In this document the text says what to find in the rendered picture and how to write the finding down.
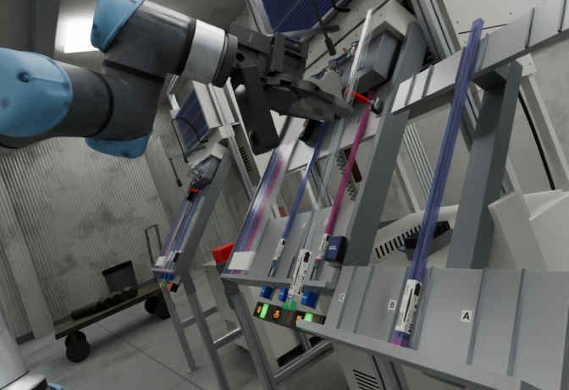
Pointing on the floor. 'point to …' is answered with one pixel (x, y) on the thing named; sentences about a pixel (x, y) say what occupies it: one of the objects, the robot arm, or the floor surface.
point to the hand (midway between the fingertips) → (341, 116)
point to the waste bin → (120, 277)
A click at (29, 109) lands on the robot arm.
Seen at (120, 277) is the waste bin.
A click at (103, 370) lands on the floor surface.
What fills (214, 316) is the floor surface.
